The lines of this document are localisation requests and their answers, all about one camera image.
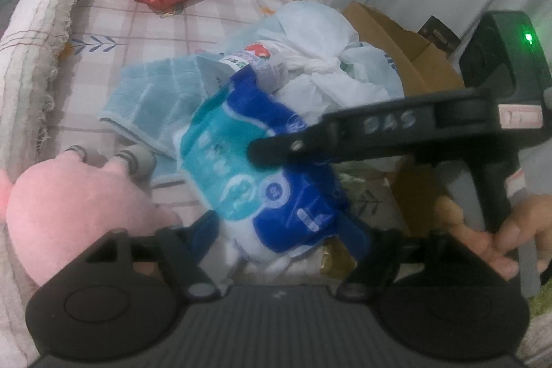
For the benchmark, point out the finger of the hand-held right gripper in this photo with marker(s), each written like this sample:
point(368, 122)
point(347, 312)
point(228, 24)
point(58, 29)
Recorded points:
point(345, 135)

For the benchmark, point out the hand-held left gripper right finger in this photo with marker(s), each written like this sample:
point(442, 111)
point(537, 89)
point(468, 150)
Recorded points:
point(386, 249)

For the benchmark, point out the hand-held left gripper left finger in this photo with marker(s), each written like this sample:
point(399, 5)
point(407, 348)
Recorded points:
point(181, 251)

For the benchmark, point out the gold tissue pack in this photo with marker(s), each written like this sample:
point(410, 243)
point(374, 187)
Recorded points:
point(338, 260)

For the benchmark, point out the brown cardboard box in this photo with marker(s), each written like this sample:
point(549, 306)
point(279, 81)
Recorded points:
point(414, 57)

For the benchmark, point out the white plastic bag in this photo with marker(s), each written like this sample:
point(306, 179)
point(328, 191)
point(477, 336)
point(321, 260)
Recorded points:
point(323, 44)

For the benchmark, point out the blue wet wipes pack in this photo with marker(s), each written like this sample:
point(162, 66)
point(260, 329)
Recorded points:
point(258, 195)

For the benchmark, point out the pink plush toy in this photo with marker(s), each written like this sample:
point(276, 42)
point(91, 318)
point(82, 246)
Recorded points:
point(77, 213)

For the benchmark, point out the light blue towel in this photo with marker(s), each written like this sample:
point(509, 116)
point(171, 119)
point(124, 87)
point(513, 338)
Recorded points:
point(155, 100)

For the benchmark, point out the person's right hand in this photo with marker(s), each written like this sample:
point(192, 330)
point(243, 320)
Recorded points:
point(539, 217)

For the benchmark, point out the black snack bag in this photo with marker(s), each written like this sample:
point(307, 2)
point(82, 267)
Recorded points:
point(440, 36)

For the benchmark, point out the white tube packet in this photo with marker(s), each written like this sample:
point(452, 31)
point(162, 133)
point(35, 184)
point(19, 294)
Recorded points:
point(258, 53)

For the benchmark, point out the plaid floral mat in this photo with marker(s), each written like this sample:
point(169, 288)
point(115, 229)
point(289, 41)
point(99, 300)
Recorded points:
point(129, 27)

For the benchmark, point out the white rolled blanket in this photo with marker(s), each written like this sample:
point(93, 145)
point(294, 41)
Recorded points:
point(47, 27)

